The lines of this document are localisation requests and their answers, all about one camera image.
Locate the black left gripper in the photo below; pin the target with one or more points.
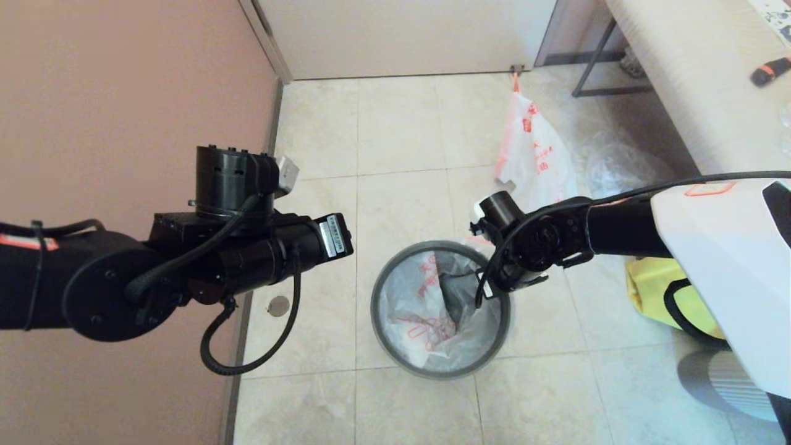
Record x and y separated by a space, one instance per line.
309 244

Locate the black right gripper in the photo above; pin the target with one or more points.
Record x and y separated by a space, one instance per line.
507 278

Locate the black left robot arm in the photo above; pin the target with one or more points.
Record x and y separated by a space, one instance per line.
93 278

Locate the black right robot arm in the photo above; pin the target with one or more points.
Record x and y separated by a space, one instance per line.
680 235

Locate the grey ribbed robot base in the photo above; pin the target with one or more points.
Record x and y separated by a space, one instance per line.
717 383

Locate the yellow non-woven bag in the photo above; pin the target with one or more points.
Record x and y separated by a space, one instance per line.
649 290

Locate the clear plastic bag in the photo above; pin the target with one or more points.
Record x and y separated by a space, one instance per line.
618 167

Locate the round metal floor drain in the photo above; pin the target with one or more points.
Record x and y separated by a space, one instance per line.
279 306

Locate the small metal door stopper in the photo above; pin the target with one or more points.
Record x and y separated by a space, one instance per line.
518 68

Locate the beige table with metal legs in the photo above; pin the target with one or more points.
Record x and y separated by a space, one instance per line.
612 91

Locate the white door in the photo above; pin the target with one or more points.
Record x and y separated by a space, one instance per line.
408 37

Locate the small white object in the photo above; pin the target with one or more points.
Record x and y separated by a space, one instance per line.
631 62

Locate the black and red marker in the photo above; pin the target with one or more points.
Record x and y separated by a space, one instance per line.
769 71

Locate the black-printed white paper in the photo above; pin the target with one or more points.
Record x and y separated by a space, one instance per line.
775 12

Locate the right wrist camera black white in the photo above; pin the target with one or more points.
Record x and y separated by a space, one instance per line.
497 213

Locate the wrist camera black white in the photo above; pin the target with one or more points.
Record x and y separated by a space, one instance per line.
235 179
497 213

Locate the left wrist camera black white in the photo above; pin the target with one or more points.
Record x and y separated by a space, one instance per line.
235 179

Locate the grey door frame post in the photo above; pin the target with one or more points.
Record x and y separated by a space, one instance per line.
266 37

